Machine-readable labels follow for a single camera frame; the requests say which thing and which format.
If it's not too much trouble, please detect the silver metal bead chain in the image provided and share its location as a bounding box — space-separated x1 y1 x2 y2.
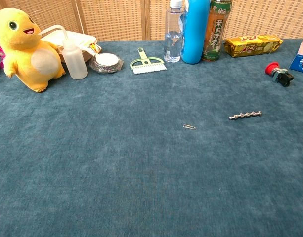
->
229 111 262 121

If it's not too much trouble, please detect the brown tea bottle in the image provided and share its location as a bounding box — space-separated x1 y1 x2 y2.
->
202 0 233 62

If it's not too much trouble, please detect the green white scraper brush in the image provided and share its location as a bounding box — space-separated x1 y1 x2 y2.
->
130 47 168 75

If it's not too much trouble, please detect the blue table cloth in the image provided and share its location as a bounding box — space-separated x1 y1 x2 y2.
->
0 37 303 237

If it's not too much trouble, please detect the round white lidded cup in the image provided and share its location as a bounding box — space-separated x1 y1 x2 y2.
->
89 52 124 74

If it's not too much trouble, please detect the clear plastic water bottle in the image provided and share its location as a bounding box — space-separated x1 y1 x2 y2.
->
163 0 184 63

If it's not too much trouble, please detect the small orange snack packet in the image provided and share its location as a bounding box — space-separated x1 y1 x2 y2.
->
88 42 102 54

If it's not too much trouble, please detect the translucent squeeze wash bottle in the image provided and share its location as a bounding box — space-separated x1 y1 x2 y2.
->
39 24 88 80

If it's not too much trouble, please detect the blue squeeze bottle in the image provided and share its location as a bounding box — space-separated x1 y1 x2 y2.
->
181 0 211 65

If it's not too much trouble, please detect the woven rattan folding screen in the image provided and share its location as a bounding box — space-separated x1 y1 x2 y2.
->
0 0 303 42

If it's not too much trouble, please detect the beige lidded lunch box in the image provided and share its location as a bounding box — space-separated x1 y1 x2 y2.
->
41 30 97 64

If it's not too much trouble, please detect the yellow biscuit pack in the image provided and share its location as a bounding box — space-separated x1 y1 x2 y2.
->
224 35 284 58

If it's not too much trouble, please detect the red emergency stop button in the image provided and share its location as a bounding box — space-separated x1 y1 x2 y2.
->
264 62 295 87

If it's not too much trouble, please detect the yellow plush dinosaur toy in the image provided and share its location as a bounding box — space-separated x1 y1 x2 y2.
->
0 7 66 93

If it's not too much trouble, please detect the blue pink cookie box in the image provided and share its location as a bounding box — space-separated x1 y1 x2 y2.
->
288 41 303 75

